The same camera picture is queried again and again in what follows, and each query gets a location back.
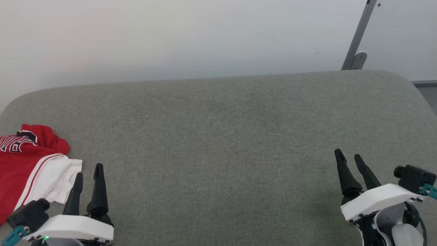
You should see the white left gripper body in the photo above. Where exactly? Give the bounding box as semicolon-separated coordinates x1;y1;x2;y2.
23;215;114;242

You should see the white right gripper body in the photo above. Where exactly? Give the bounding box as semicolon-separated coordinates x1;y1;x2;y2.
340;183;424;222

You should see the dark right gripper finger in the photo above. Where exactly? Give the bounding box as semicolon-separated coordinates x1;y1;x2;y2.
354;154;382;191
334;149;363;205

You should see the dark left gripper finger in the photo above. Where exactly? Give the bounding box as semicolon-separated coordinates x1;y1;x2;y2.
86;163;114;226
62;172;84;216

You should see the red and white basketball jersey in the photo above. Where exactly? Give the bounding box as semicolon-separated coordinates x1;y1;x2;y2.
0;124;83;226

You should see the teal right camera connector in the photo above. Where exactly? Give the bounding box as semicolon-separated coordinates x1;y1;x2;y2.
421;183;437;200

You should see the teal camera connector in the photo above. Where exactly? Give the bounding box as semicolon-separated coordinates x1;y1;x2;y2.
421;183;437;200
1;225;29;246

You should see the teal left camera connector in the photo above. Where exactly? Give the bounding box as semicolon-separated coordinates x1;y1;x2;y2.
1;225;29;246

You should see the grey metal post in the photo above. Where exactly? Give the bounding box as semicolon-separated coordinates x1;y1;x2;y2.
341;0;378;70

